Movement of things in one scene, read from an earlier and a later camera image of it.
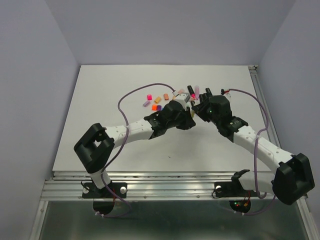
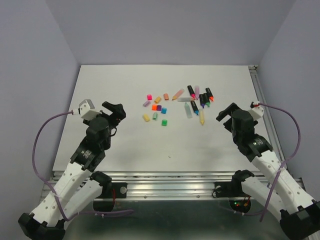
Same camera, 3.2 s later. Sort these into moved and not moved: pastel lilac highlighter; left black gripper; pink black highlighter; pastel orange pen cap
Moved: left black gripper
Not moved: pastel lilac highlighter; pastel orange pen cap; pink black highlighter
